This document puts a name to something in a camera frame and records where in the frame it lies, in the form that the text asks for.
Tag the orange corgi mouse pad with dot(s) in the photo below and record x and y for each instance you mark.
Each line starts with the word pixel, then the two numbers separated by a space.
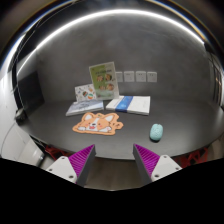
pixel 101 124

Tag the white and blue book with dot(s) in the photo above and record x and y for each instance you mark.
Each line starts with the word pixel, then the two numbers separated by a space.
pixel 130 104

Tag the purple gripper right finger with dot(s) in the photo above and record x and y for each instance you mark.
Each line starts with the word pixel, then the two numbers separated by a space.
pixel 151 166

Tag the green standing picture book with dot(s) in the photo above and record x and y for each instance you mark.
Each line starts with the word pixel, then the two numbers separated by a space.
pixel 104 80

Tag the red stool right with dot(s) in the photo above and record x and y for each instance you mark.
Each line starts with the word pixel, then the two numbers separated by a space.
pixel 193 158

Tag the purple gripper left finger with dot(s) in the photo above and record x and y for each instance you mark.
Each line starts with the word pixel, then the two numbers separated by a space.
pixel 76 167

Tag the black monitor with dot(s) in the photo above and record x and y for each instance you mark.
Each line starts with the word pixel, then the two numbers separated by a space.
pixel 30 92

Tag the grey book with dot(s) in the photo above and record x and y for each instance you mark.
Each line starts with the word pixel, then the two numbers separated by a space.
pixel 84 107

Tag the small white picture card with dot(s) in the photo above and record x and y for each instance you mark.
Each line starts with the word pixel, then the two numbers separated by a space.
pixel 85 93

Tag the white wall socket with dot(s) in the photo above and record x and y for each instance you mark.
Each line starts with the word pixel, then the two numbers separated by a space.
pixel 140 76
pixel 129 76
pixel 151 76
pixel 119 76

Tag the red stool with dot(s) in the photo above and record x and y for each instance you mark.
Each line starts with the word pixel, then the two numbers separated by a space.
pixel 55 153
pixel 193 158

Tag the red stool left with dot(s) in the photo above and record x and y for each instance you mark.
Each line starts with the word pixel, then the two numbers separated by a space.
pixel 55 153

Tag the teal computer mouse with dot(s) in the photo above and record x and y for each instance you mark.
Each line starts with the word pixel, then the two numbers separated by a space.
pixel 156 132

